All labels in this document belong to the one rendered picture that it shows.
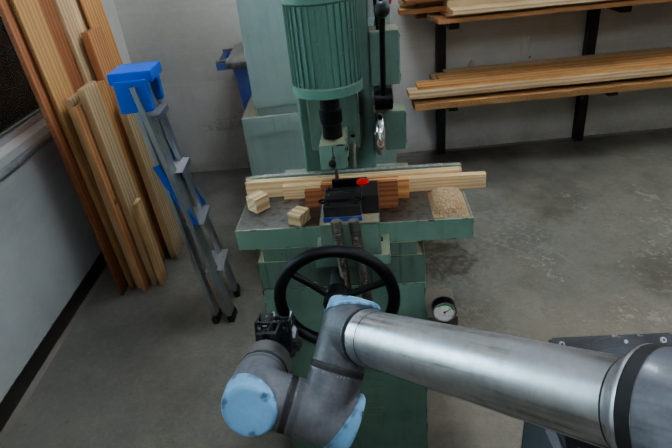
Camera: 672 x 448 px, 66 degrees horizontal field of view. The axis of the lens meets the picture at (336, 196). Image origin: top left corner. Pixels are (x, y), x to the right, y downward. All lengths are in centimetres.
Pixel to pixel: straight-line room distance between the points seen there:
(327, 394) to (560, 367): 41
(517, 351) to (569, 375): 7
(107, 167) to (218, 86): 139
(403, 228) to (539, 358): 78
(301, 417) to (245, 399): 9
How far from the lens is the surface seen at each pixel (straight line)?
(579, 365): 56
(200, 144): 393
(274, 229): 133
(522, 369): 59
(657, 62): 382
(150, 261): 282
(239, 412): 87
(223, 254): 247
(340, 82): 125
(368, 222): 119
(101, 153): 258
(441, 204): 133
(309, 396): 87
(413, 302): 145
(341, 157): 134
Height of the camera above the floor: 157
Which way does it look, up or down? 28 degrees down
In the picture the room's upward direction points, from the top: 6 degrees counter-clockwise
